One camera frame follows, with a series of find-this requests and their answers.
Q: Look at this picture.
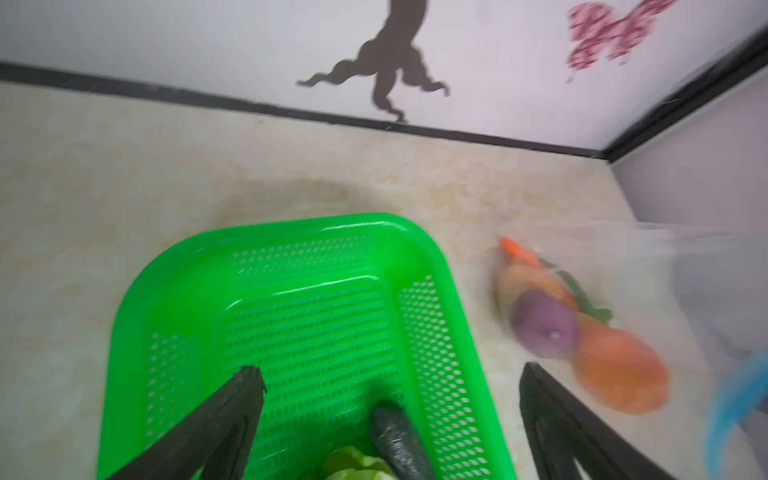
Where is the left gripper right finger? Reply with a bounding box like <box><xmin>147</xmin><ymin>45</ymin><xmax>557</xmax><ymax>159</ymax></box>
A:
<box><xmin>519</xmin><ymin>362</ymin><xmax>671</xmax><ymax>479</ymax></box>

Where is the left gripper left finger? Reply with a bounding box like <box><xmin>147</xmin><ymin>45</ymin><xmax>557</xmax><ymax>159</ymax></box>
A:
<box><xmin>111</xmin><ymin>365</ymin><xmax>267</xmax><ymax>479</ymax></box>

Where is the orange small pumpkin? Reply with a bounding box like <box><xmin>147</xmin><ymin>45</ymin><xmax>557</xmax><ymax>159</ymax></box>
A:
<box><xmin>571</xmin><ymin>316</ymin><xmax>670</xmax><ymax>415</ymax></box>

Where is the green chili pepper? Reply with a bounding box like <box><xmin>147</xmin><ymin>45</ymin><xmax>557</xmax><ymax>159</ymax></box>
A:
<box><xmin>539</xmin><ymin>258</ymin><xmax>614</xmax><ymax>325</ymax></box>

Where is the napa cabbage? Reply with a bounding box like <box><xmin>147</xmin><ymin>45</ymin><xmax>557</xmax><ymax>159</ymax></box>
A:
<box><xmin>320</xmin><ymin>446</ymin><xmax>398</xmax><ymax>480</ymax></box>

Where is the clear zip top bag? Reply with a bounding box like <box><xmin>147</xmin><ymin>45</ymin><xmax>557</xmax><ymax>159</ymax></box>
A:
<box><xmin>496</xmin><ymin>221</ymin><xmax>767</xmax><ymax>479</ymax></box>

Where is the dark green cucumber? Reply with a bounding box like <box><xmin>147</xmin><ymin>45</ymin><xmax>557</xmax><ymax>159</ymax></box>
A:
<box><xmin>369</xmin><ymin>400</ymin><xmax>437</xmax><ymax>480</ymax></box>

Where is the brown potato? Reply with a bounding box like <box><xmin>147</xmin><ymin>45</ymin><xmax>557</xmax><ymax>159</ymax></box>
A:
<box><xmin>497</xmin><ymin>264</ymin><xmax>577</xmax><ymax>324</ymax></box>

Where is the green plastic basket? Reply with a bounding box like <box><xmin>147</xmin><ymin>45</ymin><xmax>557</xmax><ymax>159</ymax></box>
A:
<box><xmin>97</xmin><ymin>213</ymin><xmax>515</xmax><ymax>479</ymax></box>

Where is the orange carrot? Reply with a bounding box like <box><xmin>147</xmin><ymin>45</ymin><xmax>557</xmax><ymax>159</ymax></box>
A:
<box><xmin>500</xmin><ymin>236</ymin><xmax>543</xmax><ymax>269</ymax></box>

